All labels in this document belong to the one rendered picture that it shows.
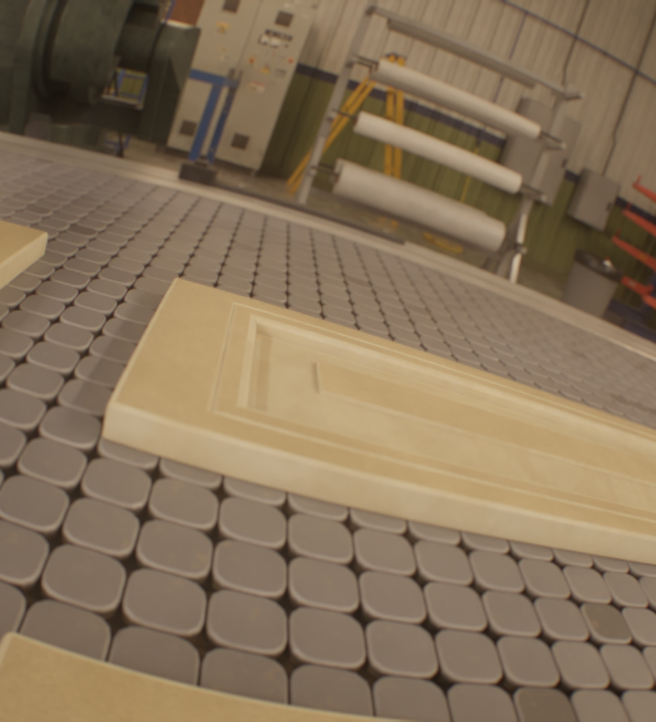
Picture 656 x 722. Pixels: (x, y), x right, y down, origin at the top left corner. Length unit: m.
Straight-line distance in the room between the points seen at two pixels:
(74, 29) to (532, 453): 1.15
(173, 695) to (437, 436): 0.24
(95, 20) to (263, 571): 1.18
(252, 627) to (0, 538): 0.10
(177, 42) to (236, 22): 5.76
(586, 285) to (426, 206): 1.53
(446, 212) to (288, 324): 4.77
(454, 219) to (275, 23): 3.16
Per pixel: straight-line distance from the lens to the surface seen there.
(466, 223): 5.23
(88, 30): 1.32
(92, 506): 0.26
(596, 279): 5.53
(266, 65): 7.08
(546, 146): 5.73
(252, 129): 7.08
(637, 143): 9.07
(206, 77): 2.37
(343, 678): 0.22
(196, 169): 0.92
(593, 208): 8.50
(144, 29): 1.40
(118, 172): 0.88
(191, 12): 7.89
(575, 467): 0.42
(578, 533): 0.36
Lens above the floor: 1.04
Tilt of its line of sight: 23 degrees down
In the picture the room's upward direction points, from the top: 20 degrees clockwise
